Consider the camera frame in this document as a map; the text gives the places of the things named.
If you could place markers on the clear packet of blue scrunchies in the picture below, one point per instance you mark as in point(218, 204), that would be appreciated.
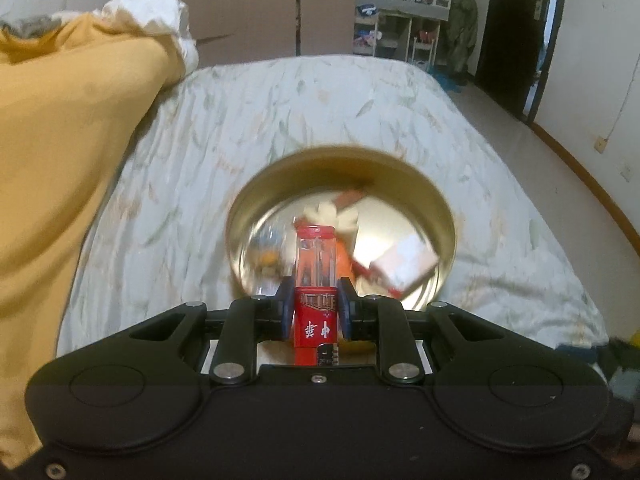
point(350, 199)

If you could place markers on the round orange and green tin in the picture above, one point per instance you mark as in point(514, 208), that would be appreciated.
point(400, 180)

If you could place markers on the white wall socket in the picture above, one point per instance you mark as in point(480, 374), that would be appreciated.
point(601, 145)
point(626, 174)

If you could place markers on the grey cloth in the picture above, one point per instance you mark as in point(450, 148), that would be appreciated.
point(30, 27)

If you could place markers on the yellow blanket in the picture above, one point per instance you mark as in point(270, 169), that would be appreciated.
point(60, 160)

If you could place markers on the cream flower hair claw clip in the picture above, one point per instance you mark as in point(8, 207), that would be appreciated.
point(340, 220)

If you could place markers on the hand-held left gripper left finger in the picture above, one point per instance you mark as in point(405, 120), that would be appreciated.
point(287, 310)

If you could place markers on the orange cream tube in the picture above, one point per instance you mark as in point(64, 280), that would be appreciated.
point(345, 260)

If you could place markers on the green coat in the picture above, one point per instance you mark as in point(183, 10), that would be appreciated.
point(462, 30)

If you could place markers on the blue cloth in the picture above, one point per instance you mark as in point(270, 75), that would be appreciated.
point(447, 81)

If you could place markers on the black door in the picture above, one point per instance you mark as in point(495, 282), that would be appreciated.
point(510, 35)

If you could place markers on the white pillow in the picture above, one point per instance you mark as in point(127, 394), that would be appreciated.
point(150, 15)

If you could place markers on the red lighter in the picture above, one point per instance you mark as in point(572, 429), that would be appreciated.
point(315, 320)

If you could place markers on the dark cloth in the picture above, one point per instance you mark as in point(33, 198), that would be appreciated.
point(625, 375)

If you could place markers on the white shelf unit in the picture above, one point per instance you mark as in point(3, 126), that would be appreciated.
point(400, 15)

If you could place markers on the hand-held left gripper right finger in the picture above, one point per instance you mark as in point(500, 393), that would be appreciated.
point(346, 310)

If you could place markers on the leaf print bed cover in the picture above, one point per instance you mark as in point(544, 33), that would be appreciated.
point(200, 135)

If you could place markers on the white and pink box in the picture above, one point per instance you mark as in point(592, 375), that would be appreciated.
point(405, 260)

